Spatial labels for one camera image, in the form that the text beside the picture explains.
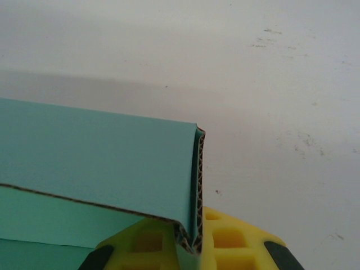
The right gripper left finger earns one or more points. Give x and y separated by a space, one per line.
140 247

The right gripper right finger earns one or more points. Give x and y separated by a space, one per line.
239 247

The teal cardboard paper box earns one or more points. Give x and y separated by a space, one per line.
98 157

